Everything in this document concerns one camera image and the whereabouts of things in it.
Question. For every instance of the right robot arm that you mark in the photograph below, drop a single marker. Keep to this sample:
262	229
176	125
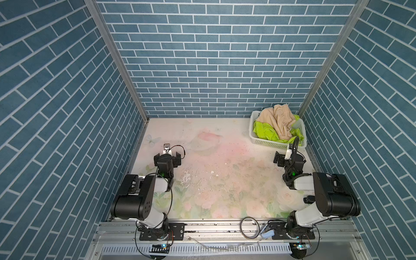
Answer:
333	196

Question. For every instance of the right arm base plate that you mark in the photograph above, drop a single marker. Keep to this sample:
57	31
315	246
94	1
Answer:
284	231

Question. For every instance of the blue white connector plug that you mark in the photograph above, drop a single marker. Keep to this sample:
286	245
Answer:
267	234

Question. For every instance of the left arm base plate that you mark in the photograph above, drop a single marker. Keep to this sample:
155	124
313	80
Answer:
174	230

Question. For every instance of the beige shorts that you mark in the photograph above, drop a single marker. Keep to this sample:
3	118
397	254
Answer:
280	118

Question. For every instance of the white slotted cable duct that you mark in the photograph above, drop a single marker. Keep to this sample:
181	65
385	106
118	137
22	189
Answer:
194	249

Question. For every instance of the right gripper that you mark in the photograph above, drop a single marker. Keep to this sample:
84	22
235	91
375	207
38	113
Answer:
278	158

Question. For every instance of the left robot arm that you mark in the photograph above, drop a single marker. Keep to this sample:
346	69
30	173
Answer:
134	198

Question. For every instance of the white plastic basket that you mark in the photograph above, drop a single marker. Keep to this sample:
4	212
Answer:
298	125

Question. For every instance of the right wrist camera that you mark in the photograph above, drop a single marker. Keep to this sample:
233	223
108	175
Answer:
289	152

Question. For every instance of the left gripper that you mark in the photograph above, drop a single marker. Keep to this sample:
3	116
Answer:
157	159

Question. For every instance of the lime green shorts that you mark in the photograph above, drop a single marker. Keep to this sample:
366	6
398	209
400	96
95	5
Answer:
264	130

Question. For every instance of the aluminium front rail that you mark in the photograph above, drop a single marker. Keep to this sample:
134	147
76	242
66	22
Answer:
334	240

